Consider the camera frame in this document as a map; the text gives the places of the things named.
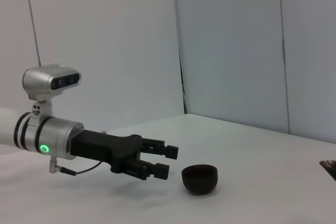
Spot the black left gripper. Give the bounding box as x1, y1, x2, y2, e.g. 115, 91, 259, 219
68, 130, 180, 182

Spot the dark brown teacup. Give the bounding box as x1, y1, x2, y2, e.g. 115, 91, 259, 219
181, 164, 219, 195

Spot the black round teapot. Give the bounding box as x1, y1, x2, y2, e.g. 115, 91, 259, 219
319, 159, 336, 182

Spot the left gripper cable with plug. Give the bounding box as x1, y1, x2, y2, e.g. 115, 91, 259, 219
49, 157, 102, 176

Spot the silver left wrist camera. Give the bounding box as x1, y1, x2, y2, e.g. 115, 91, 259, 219
22, 63, 81, 127

